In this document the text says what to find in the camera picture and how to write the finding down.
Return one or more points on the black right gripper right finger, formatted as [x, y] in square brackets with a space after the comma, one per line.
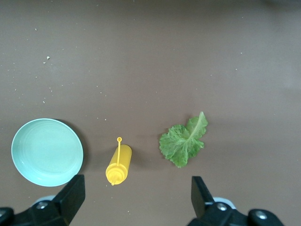
[202, 204]

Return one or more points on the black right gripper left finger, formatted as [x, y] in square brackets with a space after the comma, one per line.
[70, 202]

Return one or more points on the green lettuce leaf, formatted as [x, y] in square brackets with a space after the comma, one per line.
[181, 146]

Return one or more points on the yellow squeeze bottle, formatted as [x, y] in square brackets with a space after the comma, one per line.
[120, 162]

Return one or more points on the mint green plate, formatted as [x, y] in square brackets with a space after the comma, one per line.
[47, 153]

